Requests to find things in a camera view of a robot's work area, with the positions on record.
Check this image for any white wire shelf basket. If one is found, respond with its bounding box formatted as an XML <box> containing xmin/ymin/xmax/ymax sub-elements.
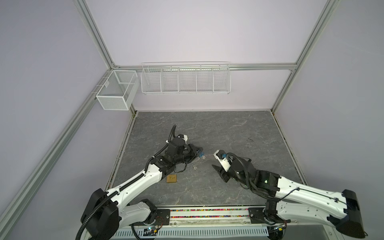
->
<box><xmin>141</xmin><ymin>62</ymin><xmax>232</xmax><ymax>95</ymax></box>

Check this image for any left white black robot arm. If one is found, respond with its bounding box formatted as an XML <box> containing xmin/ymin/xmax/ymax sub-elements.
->
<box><xmin>75</xmin><ymin>135</ymin><xmax>203</xmax><ymax>240</ymax></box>

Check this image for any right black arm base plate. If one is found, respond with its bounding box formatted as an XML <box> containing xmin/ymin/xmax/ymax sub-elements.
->
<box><xmin>248</xmin><ymin>207</ymin><xmax>287</xmax><ymax>225</ymax></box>

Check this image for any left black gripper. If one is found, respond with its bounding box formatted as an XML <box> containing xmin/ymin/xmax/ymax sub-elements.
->
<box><xmin>174</xmin><ymin>143</ymin><xmax>203</xmax><ymax>165</ymax></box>

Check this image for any brass padlock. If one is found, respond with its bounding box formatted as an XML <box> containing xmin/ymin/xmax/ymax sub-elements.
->
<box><xmin>166</xmin><ymin>175</ymin><xmax>177</xmax><ymax>183</ymax></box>

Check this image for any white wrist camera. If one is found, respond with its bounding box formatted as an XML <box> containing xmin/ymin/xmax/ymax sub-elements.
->
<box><xmin>178</xmin><ymin>134</ymin><xmax>188</xmax><ymax>144</ymax></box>
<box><xmin>214</xmin><ymin>150</ymin><xmax>231</xmax><ymax>172</ymax></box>

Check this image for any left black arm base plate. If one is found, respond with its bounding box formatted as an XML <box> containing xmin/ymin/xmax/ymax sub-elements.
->
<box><xmin>141</xmin><ymin>209</ymin><xmax>171</xmax><ymax>226</ymax></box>

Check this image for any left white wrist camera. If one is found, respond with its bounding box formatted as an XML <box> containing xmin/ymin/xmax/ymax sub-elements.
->
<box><xmin>178</xmin><ymin>134</ymin><xmax>188</xmax><ymax>144</ymax></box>

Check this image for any blue padlock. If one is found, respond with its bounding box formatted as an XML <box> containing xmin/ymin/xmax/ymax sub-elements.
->
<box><xmin>199</xmin><ymin>152</ymin><xmax>206</xmax><ymax>160</ymax></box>

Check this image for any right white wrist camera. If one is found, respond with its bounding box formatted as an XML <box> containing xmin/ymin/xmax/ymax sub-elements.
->
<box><xmin>214</xmin><ymin>150</ymin><xmax>231</xmax><ymax>172</ymax></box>

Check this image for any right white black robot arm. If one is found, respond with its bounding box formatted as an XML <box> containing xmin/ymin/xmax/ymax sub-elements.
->
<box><xmin>213</xmin><ymin>150</ymin><xmax>367</xmax><ymax>239</ymax></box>

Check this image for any white mesh box basket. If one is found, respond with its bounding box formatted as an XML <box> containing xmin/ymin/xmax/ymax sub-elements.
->
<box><xmin>96</xmin><ymin>70</ymin><xmax>140</xmax><ymax>111</ymax></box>

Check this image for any aluminium front rail frame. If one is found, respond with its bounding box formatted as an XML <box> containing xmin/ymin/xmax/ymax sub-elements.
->
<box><xmin>82</xmin><ymin>204</ymin><xmax>337</xmax><ymax>230</ymax></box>

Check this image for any white vented cable duct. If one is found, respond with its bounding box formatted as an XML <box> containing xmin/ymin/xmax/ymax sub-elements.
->
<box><xmin>110</xmin><ymin>226</ymin><xmax>269</xmax><ymax>240</ymax></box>

